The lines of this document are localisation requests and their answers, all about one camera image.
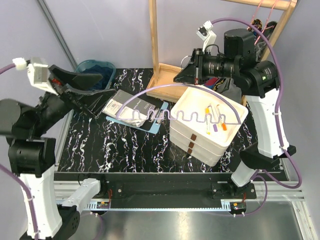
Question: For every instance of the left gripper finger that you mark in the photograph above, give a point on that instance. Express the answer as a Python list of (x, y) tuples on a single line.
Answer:
[(78, 81), (91, 102)]

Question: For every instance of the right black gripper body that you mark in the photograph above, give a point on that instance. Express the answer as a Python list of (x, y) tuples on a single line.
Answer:
[(198, 59)]

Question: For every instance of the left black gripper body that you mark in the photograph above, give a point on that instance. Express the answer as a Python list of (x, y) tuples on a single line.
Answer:
[(69, 98)]

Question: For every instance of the navy blue mesh shorts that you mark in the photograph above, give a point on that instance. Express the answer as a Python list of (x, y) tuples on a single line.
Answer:
[(106, 73)]

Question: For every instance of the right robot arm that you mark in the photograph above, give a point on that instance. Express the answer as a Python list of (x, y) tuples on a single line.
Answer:
[(259, 82)]

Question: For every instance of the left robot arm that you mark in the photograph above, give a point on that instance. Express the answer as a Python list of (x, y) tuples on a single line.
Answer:
[(32, 155)]

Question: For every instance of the grey shorts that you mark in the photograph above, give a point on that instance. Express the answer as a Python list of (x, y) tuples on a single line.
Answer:
[(227, 87)]

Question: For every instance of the colourful comic print shorts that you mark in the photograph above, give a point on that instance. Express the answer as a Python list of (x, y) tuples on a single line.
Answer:
[(257, 23)]

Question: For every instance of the grey spiral notebook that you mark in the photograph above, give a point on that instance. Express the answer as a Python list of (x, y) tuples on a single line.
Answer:
[(135, 113)]

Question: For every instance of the wooden clothes rack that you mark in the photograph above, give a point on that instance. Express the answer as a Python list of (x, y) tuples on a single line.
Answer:
[(163, 74)]

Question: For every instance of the teal plastic bin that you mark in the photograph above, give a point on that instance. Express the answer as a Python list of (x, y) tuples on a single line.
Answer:
[(84, 67)]

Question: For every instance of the black marbled table mat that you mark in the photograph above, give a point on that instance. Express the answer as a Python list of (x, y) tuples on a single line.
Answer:
[(97, 145)]

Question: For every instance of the purple cap marker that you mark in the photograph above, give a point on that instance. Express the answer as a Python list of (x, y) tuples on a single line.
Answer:
[(216, 119)]

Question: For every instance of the white stacked trays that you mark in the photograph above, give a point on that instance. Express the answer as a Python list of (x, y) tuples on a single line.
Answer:
[(188, 124)]

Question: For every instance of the yellow cap marker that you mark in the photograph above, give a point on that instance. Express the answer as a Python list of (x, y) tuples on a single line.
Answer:
[(208, 118)]

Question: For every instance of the blue clipboard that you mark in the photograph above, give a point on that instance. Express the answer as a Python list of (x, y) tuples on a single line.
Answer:
[(149, 127)]

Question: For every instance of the orange cap marker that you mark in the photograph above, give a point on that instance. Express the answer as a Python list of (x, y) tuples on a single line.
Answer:
[(220, 118)]

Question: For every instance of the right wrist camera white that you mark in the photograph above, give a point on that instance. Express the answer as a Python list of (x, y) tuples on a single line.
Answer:
[(207, 35)]

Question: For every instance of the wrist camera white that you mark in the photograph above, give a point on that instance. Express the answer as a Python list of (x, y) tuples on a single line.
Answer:
[(207, 35), (37, 72)]

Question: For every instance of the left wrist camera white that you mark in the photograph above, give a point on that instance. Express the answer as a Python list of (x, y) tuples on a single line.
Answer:
[(37, 72)]

